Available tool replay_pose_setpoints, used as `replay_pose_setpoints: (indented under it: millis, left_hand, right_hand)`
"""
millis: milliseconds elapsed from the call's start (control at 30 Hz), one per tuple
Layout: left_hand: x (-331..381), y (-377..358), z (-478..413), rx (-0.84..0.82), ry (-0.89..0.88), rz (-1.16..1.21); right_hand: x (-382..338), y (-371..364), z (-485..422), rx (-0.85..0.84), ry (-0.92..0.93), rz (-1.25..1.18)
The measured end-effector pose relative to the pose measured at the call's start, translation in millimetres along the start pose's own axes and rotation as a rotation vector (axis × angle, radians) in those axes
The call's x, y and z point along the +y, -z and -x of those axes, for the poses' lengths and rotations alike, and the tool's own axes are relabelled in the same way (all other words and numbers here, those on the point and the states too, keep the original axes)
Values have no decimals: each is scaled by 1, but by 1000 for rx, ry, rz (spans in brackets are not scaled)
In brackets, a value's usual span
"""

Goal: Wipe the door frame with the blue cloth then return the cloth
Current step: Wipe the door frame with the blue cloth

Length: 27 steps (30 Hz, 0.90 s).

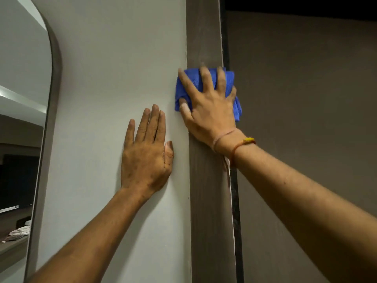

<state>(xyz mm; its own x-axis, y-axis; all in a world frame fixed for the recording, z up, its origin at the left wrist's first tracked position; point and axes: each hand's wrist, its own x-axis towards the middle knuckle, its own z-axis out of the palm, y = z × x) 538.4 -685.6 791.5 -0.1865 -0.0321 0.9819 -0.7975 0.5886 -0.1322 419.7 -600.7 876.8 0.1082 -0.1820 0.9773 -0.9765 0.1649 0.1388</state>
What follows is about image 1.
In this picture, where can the person's right hand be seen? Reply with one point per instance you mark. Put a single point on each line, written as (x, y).
(210, 114)

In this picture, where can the person's left hand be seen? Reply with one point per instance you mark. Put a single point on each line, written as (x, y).
(145, 165)

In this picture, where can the person's left thumb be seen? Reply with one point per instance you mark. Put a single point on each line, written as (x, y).
(169, 154)

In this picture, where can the person's right middle finger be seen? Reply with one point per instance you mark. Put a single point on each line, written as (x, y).
(206, 79)

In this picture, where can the person's right thumb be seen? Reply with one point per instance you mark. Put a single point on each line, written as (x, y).
(185, 110)

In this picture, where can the person's left little finger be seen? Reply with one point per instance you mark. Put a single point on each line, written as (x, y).
(129, 134)

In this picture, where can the person's right little finger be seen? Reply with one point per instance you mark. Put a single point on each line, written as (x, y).
(232, 94)

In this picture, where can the person's left middle finger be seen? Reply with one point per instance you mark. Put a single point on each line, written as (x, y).
(151, 122)

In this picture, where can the blue cleaning cloth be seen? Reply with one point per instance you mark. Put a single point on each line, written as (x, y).
(196, 81)

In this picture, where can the person's left forearm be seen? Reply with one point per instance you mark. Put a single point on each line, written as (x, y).
(88, 241)

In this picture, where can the person's right forearm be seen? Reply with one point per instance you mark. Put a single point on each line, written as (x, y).
(303, 209)

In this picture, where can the grey-brown door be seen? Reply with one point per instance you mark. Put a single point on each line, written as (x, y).
(300, 94)

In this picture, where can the brown wooden door frame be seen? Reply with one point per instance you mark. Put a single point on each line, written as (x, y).
(210, 218)

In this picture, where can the arched wall mirror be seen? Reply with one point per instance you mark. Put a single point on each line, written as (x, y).
(23, 114)

